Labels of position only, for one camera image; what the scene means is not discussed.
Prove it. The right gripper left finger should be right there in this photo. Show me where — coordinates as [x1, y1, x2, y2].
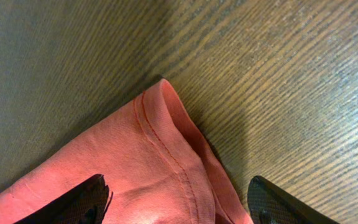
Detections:
[16, 174, 113, 224]

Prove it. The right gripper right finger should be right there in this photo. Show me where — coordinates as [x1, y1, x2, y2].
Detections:
[247, 175, 338, 224]

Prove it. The red printed t-shirt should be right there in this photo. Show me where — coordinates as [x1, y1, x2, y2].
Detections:
[0, 80, 252, 223]

